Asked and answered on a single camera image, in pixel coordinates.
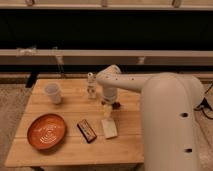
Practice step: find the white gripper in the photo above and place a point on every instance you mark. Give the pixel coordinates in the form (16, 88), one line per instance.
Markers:
(108, 106)

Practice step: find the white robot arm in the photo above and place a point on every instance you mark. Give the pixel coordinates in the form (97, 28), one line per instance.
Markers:
(167, 103)

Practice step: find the white rectangular block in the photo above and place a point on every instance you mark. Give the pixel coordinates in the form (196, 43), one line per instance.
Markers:
(109, 128)

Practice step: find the small white bottle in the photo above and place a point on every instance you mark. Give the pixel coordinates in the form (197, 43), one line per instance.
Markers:
(91, 85)

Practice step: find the dark chocolate bar box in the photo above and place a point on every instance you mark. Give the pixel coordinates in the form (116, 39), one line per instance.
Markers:
(87, 131)

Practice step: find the translucent plastic cup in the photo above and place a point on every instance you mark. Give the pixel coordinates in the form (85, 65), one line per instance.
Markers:
(52, 90)

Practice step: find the orange ceramic plate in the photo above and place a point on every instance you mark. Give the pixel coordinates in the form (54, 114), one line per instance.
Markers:
(46, 131)

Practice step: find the white metal rail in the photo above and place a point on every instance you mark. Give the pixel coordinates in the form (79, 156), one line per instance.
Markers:
(105, 57)

